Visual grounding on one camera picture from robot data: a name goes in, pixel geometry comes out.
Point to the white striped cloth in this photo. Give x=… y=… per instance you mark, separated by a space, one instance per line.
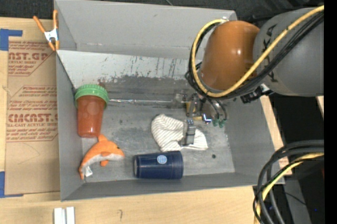
x=167 y=132

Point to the orange cup with green lid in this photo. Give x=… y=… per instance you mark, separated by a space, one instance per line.
x=90 y=115

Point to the grey metal bin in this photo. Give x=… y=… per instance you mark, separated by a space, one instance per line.
x=137 y=30

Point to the black cylinder on white bracket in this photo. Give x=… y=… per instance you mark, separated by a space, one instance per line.
x=250 y=97

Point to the dark blue cylindrical can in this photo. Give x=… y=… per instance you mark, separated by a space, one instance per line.
x=158 y=166

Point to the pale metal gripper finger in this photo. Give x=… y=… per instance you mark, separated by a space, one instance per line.
x=182 y=99
x=190 y=133

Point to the brown cardboard board, red print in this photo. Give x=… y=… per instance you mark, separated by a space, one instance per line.
x=31 y=159

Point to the orange toy dolphin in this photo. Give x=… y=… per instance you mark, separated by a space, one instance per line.
x=105 y=150

